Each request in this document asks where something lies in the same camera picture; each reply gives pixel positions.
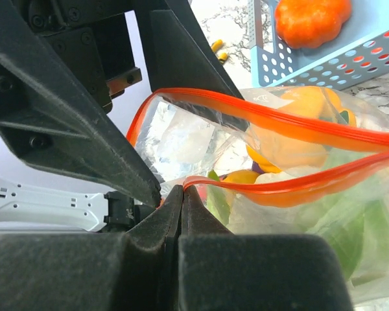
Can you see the blue plastic basket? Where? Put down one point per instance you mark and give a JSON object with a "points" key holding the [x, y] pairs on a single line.
{"points": [[273, 63]]}

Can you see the red chili pepper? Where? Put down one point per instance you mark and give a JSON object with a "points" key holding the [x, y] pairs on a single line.
{"points": [[370, 57]]}

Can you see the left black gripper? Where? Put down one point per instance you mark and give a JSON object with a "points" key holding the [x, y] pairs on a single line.
{"points": [[49, 118]]}

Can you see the orange pumpkin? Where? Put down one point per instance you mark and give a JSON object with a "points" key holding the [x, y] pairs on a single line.
{"points": [[309, 24]]}

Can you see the clear zip top bag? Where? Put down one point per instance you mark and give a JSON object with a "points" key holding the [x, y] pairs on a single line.
{"points": [[203, 135]]}

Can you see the yellow lemon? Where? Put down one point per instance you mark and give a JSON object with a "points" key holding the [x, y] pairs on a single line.
{"points": [[241, 177]]}

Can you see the green cucumber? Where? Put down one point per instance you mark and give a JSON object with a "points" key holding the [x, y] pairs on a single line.
{"points": [[217, 204]]}

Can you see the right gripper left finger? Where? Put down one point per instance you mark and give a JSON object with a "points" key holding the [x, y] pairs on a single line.
{"points": [[133, 270]]}

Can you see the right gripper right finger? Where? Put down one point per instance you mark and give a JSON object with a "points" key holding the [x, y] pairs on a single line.
{"points": [[218, 270]]}

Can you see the yellow bell pepper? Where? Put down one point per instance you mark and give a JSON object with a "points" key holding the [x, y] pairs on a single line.
{"points": [[292, 135]]}

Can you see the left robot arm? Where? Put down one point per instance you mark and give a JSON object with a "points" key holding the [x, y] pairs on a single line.
{"points": [[89, 212]]}

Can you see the white cauliflower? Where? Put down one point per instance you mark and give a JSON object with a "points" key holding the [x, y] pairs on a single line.
{"points": [[354, 221]]}

